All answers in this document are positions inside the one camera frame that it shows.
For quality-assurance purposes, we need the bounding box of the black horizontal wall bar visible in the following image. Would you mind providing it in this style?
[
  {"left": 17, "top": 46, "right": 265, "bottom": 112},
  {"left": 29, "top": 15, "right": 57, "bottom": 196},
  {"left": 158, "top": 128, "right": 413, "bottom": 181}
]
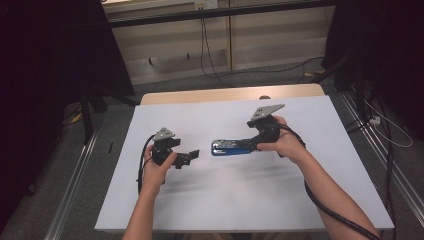
[{"left": 107, "top": 0, "right": 335, "bottom": 29}]

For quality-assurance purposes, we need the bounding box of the white cable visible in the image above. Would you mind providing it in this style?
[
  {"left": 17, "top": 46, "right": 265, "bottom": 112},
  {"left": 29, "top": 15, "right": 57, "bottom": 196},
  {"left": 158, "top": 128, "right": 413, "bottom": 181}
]
[{"left": 364, "top": 99, "right": 415, "bottom": 149}]

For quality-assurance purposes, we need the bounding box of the black curtain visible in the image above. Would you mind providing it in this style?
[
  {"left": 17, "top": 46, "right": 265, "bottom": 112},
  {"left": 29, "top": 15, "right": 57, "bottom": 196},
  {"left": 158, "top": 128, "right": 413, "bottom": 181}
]
[
  {"left": 0, "top": 0, "right": 137, "bottom": 221},
  {"left": 321, "top": 0, "right": 424, "bottom": 134}
]

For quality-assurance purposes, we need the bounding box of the black wall socket cable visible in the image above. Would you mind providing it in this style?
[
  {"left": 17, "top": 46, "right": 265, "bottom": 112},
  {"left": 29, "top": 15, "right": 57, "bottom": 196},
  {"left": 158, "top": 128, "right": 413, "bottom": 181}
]
[
  {"left": 199, "top": 18, "right": 234, "bottom": 88},
  {"left": 202, "top": 18, "right": 326, "bottom": 81}
]

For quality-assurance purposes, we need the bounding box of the person's left hand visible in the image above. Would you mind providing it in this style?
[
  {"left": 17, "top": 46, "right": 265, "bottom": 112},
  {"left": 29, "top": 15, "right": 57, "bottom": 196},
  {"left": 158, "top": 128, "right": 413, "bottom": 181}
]
[{"left": 141, "top": 151, "right": 178, "bottom": 197}]

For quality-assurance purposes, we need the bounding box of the hand-held gripper cable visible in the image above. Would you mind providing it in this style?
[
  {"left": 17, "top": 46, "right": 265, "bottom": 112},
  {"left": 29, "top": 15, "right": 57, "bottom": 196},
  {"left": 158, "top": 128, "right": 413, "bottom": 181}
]
[
  {"left": 137, "top": 133, "right": 158, "bottom": 195},
  {"left": 278, "top": 123, "right": 383, "bottom": 240}
]

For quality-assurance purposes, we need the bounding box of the blue stapler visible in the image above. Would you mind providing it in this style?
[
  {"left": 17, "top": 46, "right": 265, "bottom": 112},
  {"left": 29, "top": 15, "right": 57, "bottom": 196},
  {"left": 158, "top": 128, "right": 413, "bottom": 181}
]
[{"left": 210, "top": 139, "right": 255, "bottom": 157}]

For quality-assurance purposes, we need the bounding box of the right hand-held gripper cable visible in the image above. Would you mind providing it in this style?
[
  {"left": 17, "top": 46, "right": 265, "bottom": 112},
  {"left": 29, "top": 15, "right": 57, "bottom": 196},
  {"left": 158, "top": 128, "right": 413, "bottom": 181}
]
[{"left": 278, "top": 123, "right": 383, "bottom": 240}]

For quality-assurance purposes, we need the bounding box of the aluminium floor rail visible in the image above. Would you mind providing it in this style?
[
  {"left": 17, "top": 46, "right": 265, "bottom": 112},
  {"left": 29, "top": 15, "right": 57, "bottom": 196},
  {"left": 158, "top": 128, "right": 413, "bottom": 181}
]
[
  {"left": 44, "top": 129, "right": 101, "bottom": 240},
  {"left": 339, "top": 90, "right": 424, "bottom": 228}
]

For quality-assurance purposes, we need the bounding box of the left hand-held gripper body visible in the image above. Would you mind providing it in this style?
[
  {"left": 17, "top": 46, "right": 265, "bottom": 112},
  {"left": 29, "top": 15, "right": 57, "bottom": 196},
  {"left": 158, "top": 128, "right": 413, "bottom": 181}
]
[{"left": 151, "top": 126, "right": 182, "bottom": 167}]

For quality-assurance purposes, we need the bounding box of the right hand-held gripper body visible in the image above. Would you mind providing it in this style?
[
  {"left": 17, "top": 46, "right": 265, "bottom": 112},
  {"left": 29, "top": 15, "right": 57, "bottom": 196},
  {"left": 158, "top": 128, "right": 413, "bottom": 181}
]
[{"left": 246, "top": 103, "right": 286, "bottom": 145}]

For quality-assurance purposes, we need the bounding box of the white table cover sheet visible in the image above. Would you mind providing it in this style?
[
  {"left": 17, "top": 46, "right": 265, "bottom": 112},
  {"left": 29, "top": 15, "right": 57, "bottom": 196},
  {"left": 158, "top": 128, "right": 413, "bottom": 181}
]
[{"left": 94, "top": 95, "right": 396, "bottom": 234}]

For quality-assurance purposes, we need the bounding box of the white wall socket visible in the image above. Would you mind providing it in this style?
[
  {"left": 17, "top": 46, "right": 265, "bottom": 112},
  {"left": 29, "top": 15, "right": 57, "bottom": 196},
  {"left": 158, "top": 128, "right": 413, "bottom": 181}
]
[{"left": 194, "top": 0, "right": 219, "bottom": 11}]

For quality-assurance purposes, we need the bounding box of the black metal stand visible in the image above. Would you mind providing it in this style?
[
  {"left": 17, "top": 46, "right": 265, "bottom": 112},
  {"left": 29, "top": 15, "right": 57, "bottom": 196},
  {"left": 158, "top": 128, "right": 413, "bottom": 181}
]
[{"left": 79, "top": 87, "right": 113, "bottom": 145}]

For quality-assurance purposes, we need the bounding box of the black floor cable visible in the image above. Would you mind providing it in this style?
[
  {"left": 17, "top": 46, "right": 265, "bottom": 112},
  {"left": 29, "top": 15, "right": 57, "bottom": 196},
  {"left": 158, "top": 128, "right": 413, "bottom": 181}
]
[{"left": 382, "top": 124, "right": 398, "bottom": 240}]

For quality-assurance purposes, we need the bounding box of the left hand-held gripper cable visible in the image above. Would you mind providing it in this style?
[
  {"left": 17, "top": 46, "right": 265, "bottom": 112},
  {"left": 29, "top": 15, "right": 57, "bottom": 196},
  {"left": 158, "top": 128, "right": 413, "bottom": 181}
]
[{"left": 137, "top": 133, "right": 158, "bottom": 195}]

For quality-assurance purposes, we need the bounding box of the person's right hand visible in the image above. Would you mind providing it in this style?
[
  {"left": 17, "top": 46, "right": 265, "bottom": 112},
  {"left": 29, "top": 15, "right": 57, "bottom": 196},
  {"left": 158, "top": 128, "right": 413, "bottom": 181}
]
[{"left": 256, "top": 115, "right": 310, "bottom": 165}]

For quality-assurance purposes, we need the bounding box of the wooden table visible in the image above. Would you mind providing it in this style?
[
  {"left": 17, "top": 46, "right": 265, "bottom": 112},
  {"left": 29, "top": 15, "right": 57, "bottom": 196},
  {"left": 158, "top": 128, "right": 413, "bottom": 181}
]
[{"left": 139, "top": 83, "right": 326, "bottom": 106}]

